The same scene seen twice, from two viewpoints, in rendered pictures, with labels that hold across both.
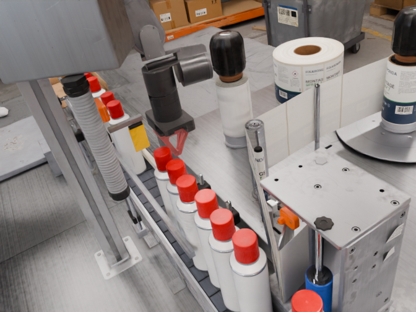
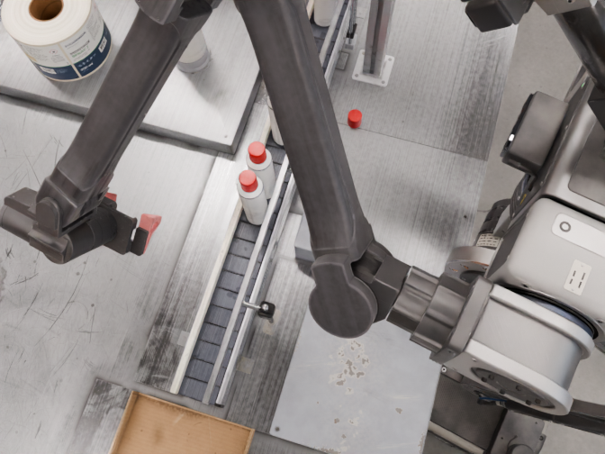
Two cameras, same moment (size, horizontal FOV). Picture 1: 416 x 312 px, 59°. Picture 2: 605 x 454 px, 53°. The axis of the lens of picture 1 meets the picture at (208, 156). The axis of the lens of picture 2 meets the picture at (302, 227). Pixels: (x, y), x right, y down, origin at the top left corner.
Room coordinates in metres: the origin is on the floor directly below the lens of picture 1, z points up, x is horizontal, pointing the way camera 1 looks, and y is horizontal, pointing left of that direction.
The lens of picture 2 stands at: (1.30, 0.70, 2.13)
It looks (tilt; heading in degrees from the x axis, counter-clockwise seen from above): 71 degrees down; 226
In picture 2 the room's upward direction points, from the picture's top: 5 degrees counter-clockwise
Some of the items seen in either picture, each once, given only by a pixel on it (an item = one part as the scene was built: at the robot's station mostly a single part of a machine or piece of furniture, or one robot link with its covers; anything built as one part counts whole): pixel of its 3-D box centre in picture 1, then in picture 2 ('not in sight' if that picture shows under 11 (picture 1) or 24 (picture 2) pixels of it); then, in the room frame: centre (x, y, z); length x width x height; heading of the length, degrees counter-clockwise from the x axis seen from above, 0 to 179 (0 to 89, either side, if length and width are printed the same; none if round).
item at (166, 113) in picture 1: (166, 106); not in sight; (0.66, 0.06, 1.12); 0.10 x 0.07 x 0.07; 23
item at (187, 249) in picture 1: (101, 132); (289, 152); (0.92, 0.28, 0.96); 1.07 x 0.01 x 0.01; 24
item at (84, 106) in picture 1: (99, 142); not in sight; (0.48, 0.15, 1.18); 0.04 x 0.04 x 0.21
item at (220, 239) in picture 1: (230, 262); not in sight; (0.37, 0.00, 0.98); 0.05 x 0.05 x 0.20
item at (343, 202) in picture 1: (329, 190); not in sight; (0.32, -0.13, 1.14); 0.14 x 0.11 x 0.01; 24
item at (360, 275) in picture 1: (324, 261); not in sight; (0.32, -0.13, 1.01); 0.14 x 0.13 x 0.26; 24
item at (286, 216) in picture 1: (286, 219); not in sight; (0.34, -0.09, 1.08); 0.03 x 0.02 x 0.02; 24
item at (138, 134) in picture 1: (138, 136); not in sight; (0.61, 0.12, 1.09); 0.03 x 0.01 x 0.06; 114
